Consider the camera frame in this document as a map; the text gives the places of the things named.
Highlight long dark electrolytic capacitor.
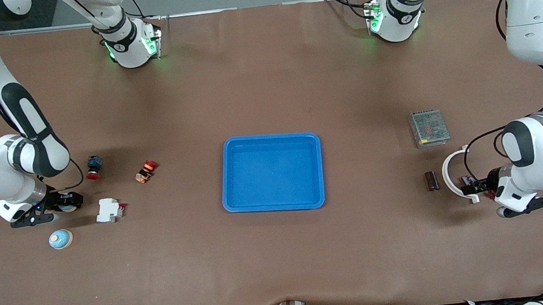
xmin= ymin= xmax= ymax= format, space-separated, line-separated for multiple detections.
xmin=423 ymin=170 xmax=440 ymax=192

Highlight blue plastic tray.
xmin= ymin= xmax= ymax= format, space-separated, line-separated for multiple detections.
xmin=217 ymin=129 xmax=327 ymax=217

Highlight white circuit breaker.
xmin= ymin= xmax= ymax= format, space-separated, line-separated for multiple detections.
xmin=94 ymin=197 xmax=128 ymax=224

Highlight red mushroom push button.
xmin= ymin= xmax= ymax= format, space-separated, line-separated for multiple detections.
xmin=84 ymin=155 xmax=105 ymax=181

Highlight metal mesh power supply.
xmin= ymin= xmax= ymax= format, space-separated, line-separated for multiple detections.
xmin=406 ymin=109 xmax=451 ymax=150

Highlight white semicircular bracket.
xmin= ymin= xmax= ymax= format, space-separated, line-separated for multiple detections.
xmin=440 ymin=144 xmax=480 ymax=207

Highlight orange red selector switch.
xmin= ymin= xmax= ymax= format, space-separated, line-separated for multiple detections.
xmin=134 ymin=159 xmax=159 ymax=185

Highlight black right arm base cable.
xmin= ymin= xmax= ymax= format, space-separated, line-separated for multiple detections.
xmin=128 ymin=0 xmax=162 ymax=21

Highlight black arm base cable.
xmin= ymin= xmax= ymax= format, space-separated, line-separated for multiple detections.
xmin=128 ymin=0 xmax=162 ymax=21
xmin=320 ymin=0 xmax=373 ymax=23

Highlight black left arm base cable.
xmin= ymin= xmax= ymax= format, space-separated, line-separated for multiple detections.
xmin=320 ymin=0 xmax=373 ymax=23

